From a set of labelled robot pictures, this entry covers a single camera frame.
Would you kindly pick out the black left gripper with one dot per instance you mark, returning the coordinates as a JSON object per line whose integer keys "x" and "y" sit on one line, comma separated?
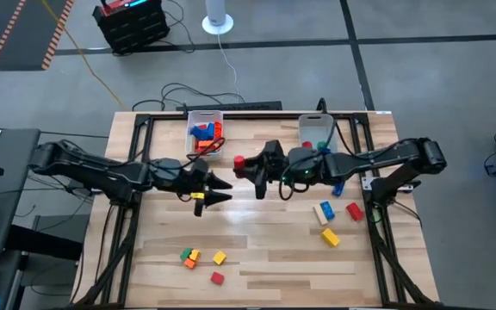
{"x": 170, "y": 176}

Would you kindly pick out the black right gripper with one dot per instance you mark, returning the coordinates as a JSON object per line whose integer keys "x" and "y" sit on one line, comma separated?
{"x": 304, "y": 165}

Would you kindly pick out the blue hollow brick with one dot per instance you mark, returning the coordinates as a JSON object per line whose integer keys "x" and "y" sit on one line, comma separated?
{"x": 339, "y": 188}

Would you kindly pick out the dark under-desk shelf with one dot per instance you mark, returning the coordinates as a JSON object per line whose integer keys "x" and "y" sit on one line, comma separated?
{"x": 45, "y": 241}

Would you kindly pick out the white metal mounting bracket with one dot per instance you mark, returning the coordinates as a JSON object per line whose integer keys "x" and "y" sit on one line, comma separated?
{"x": 367, "y": 184}

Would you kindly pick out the yellow half-round block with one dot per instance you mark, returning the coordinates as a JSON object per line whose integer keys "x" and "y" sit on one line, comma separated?
{"x": 219, "y": 257}

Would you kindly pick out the dark grey side desk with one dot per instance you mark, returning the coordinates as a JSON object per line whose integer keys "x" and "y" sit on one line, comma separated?
{"x": 15, "y": 194}

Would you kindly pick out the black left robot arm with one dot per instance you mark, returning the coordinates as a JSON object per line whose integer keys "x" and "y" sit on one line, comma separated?
{"x": 93, "y": 165}

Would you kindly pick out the black small mount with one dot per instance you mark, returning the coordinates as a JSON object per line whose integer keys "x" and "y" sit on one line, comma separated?
{"x": 321, "y": 105}

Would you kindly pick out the red cylinder block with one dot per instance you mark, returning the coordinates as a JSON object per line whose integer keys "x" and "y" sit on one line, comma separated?
{"x": 239, "y": 161}

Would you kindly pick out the blue stud brick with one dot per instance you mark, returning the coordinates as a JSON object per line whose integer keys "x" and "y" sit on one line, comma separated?
{"x": 327, "y": 210}

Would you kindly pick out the pale wood block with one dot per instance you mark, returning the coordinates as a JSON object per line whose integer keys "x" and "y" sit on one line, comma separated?
{"x": 319, "y": 215}

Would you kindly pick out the yellow tape tag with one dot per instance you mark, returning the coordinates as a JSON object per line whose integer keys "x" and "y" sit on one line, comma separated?
{"x": 197, "y": 196}

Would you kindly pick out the red rectangular block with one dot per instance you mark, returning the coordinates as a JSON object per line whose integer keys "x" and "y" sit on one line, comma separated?
{"x": 355, "y": 211}

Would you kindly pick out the yellow small block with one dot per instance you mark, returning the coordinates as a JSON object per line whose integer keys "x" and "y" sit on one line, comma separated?
{"x": 194, "y": 255}

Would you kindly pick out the black power strip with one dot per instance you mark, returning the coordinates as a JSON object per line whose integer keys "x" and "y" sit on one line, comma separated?
{"x": 231, "y": 106}

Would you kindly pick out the green small block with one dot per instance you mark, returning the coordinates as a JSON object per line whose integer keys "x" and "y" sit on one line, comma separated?
{"x": 185, "y": 253}

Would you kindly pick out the orange small block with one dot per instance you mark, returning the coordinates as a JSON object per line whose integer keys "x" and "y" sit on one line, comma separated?
{"x": 190, "y": 263}

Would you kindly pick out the clear grey plastic bin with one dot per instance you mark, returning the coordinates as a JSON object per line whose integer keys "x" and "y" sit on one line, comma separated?
{"x": 317, "y": 127}

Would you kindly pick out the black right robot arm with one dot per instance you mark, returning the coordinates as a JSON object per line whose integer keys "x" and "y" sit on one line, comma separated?
{"x": 381, "y": 157}

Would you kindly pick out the blue small block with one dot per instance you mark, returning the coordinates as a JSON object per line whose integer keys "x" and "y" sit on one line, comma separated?
{"x": 325, "y": 151}

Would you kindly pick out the blue large brick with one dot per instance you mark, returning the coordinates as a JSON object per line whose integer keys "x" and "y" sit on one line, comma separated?
{"x": 202, "y": 133}

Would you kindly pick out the black aluminium table frame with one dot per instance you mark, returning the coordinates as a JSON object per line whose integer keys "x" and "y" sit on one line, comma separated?
{"x": 265, "y": 115}

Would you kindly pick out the red rounded block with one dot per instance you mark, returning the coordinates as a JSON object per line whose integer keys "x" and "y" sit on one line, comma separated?
{"x": 217, "y": 278}

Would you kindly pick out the red small block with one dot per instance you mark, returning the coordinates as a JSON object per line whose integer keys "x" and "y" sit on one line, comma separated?
{"x": 307, "y": 144}

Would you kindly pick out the white round-base stand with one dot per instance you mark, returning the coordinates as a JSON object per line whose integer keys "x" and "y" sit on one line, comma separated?
{"x": 217, "y": 21}

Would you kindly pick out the yellow long block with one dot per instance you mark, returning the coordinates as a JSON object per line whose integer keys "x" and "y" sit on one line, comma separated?
{"x": 330, "y": 237}

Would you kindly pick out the red large block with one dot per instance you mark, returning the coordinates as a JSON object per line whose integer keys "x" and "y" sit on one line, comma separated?
{"x": 203, "y": 126}

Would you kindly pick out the black stacked crate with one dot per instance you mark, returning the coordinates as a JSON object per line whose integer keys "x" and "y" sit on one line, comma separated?
{"x": 136, "y": 34}

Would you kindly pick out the red black device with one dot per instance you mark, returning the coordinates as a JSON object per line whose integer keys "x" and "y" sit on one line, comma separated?
{"x": 116, "y": 5}

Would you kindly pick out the orange-red stud brick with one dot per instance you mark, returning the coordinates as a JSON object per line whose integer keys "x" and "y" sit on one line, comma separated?
{"x": 218, "y": 129}

